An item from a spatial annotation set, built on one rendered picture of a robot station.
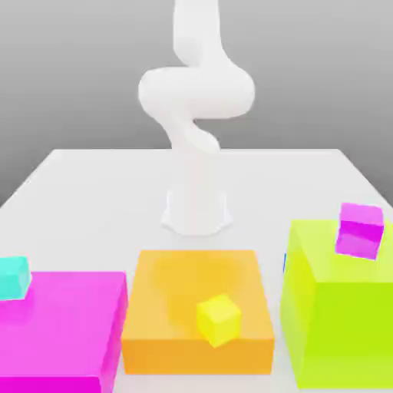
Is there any small yellow cube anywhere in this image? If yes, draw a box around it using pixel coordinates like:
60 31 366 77
196 293 243 349

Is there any large lime green box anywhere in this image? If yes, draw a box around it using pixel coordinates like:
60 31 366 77
279 218 393 390

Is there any large magenta box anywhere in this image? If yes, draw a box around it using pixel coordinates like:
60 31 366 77
0 271 129 393

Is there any small magenta cube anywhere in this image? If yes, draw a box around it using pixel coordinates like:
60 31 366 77
334 201 385 261

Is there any small cyan cube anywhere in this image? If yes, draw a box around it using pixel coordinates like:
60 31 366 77
0 256 33 301

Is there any large orange box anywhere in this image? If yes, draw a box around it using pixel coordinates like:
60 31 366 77
121 249 275 376

